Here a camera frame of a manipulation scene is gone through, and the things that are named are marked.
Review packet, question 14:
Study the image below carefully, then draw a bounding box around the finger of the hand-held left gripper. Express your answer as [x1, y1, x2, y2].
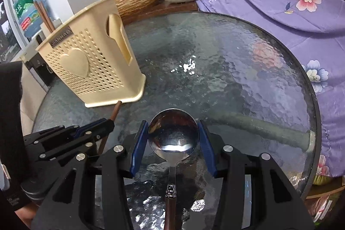
[38, 131, 108, 166]
[23, 118, 115, 146]

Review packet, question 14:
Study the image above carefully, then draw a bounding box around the blue water jug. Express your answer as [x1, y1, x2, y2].
[13, 0, 45, 38]

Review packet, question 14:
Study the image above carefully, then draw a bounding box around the woven basin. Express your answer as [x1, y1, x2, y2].
[114, 0, 161, 17]

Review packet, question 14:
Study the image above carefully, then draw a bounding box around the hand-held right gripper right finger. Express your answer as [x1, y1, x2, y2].
[197, 120, 316, 230]

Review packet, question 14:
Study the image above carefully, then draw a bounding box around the purple floral cloth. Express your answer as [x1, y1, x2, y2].
[195, 0, 345, 179]

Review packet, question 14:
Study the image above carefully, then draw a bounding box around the cream perforated utensil holder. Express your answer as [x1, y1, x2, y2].
[36, 0, 147, 108]

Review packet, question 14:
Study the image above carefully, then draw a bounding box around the brown handled metal spoon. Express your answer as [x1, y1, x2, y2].
[148, 109, 200, 230]

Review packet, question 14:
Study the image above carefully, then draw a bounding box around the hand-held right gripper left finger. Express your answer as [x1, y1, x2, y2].
[31, 120, 149, 230]

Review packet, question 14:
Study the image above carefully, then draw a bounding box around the water dispenser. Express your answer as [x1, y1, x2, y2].
[20, 31, 54, 88]

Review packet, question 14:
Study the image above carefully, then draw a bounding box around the wooden counter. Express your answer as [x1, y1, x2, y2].
[121, 1, 198, 26]

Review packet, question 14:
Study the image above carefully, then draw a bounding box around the brown wooden chopstick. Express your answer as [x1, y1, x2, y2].
[97, 101, 122, 155]
[38, 1, 56, 31]
[33, 1, 52, 33]

